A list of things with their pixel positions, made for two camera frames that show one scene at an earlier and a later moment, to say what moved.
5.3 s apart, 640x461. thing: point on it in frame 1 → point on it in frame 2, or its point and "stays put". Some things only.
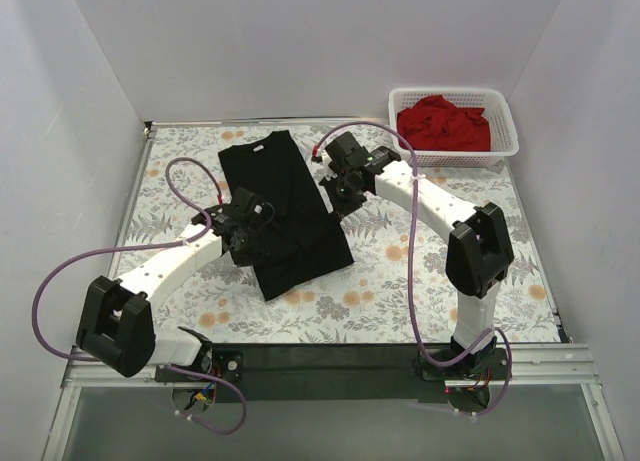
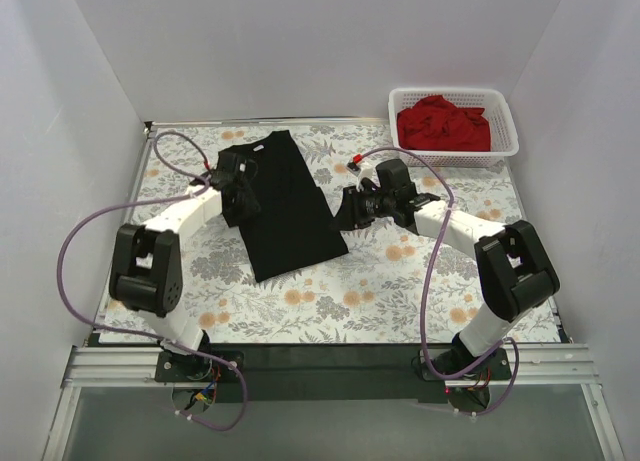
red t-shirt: [434, 123] stays put
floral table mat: [182, 177] stays put
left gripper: [255, 248] → [241, 201]
